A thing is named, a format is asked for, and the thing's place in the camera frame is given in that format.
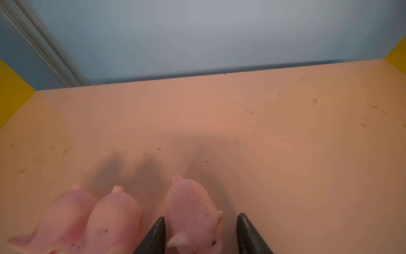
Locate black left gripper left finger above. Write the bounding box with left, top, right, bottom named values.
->
left=133, top=217, right=166, bottom=254

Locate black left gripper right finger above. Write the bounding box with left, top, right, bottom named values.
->
left=236, top=213, right=273, bottom=254

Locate pink toy pig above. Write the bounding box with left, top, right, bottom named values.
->
left=63, top=185, right=143, bottom=254
left=6, top=185, right=97, bottom=254
left=165, top=175, right=224, bottom=254

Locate yellow toy shelf unit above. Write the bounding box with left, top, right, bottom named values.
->
left=0, top=36, right=406, bottom=254

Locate left aluminium frame post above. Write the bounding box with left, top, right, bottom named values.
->
left=1, top=1, right=91, bottom=87

